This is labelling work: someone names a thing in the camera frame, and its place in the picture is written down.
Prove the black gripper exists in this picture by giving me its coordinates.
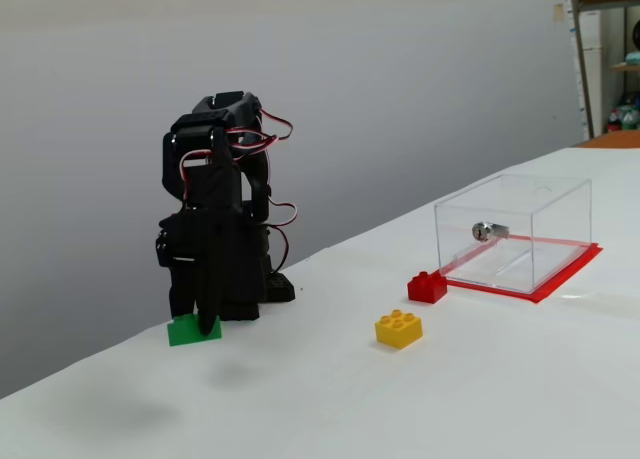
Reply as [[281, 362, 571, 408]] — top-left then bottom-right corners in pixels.
[[153, 204, 239, 338]]

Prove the green lego brick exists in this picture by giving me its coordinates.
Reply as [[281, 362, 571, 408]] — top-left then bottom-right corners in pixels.
[[167, 312, 223, 348]]

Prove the yellow lego brick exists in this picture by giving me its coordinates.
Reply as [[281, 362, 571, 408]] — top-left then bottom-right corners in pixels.
[[374, 309, 424, 351]]

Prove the red lego brick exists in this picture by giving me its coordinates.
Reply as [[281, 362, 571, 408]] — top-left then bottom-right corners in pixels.
[[407, 271, 449, 304]]

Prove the silver box lock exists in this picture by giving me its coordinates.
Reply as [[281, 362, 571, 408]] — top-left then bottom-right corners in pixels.
[[472, 221, 510, 244]]

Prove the transparent plastic box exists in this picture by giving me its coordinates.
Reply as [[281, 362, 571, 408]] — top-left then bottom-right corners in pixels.
[[433, 173, 594, 295]]

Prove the red tape square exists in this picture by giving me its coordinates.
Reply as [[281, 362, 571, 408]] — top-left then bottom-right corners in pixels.
[[439, 233, 605, 306]]

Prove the orange table surface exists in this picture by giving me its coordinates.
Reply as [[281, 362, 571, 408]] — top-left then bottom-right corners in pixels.
[[574, 130, 640, 150]]

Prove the white cabinet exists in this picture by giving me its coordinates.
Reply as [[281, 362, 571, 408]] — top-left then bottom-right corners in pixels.
[[569, 8, 604, 135]]

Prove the metal shelf rack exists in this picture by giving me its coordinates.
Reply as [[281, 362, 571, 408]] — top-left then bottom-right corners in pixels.
[[568, 0, 640, 140]]

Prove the green plastic bottle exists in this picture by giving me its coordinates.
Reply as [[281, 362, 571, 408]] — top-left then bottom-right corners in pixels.
[[619, 96, 640, 132]]

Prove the red white black servo cable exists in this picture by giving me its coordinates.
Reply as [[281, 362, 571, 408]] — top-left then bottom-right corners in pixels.
[[267, 202, 300, 275], [178, 150, 212, 204], [224, 108, 295, 156]]

